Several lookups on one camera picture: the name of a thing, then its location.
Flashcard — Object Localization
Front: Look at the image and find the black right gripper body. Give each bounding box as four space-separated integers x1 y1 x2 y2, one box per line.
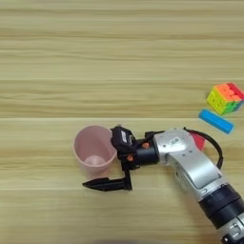
117 131 160 192

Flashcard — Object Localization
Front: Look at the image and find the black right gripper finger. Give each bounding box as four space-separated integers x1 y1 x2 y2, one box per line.
82 176 127 193

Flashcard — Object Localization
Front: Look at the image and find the pink plastic cup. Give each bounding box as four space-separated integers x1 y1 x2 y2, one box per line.
72 125 118 181

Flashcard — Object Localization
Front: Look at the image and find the red cube block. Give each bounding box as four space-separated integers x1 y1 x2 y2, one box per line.
190 132 207 152

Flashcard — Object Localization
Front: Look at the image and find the multicolour puzzle cube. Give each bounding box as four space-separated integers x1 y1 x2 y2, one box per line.
206 82 244 116

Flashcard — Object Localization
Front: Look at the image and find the small black box white label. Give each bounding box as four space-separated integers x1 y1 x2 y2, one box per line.
110 125 137 157

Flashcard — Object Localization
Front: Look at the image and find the blue rectangular block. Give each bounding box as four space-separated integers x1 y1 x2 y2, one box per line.
198 108 235 135

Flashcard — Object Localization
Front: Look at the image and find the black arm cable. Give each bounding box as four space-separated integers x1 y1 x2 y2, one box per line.
183 126 224 171

